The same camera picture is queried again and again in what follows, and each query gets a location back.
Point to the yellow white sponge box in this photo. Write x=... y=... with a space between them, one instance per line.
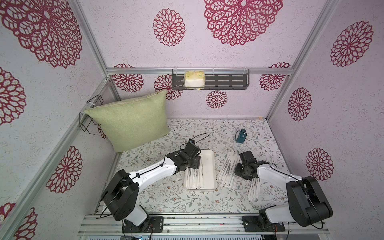
x=194 y=79

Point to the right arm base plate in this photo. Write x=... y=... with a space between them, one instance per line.
x=260 y=223

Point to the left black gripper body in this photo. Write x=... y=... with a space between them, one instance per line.
x=194 y=163

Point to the teal alarm clock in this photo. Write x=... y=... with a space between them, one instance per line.
x=241 y=136

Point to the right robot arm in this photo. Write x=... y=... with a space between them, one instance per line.
x=307 y=204

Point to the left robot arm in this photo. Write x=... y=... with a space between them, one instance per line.
x=121 y=194

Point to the black wire wall rack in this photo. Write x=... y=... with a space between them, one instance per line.
x=85 y=120

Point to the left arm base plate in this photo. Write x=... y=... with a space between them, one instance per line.
x=150 y=225

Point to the dark wall shelf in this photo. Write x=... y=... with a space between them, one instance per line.
x=215 y=81

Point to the green cushion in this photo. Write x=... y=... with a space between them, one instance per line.
x=131 y=123

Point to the white storage tray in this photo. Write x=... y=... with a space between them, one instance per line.
x=209 y=171

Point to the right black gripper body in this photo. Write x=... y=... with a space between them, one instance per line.
x=243 y=167

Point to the wrapped straw right bundle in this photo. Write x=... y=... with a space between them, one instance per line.
x=227 y=177

